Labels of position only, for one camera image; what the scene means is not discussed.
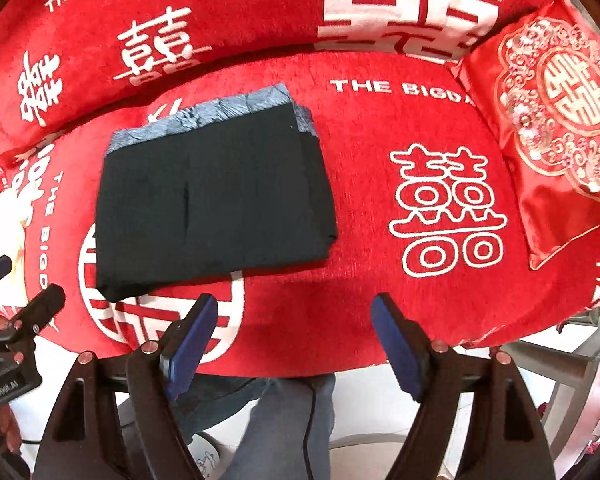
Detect black pants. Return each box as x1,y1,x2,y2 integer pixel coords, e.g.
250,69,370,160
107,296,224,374
95,82,339,304

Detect white shoe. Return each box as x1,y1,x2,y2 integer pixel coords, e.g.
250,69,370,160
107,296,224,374
187,430,232,480

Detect red embroidered cushion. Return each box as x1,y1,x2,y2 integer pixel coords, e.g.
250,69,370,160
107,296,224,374
452,0,600,272

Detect person's left forearm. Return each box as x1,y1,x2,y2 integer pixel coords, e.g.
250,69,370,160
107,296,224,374
0,402,28,466

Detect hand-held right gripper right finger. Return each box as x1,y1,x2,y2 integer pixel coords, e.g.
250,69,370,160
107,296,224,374
370,292,571,480

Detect person's leg in jeans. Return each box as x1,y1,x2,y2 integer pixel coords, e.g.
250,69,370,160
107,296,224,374
172,374,273,442
215,372,339,480

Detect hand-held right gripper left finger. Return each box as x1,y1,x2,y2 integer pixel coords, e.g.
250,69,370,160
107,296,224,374
32,292,220,480

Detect grey metal table frame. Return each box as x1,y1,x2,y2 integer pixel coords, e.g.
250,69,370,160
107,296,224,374
516,310,600,463

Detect red printed sofa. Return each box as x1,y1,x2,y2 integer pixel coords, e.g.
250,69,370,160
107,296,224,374
0,0,600,379

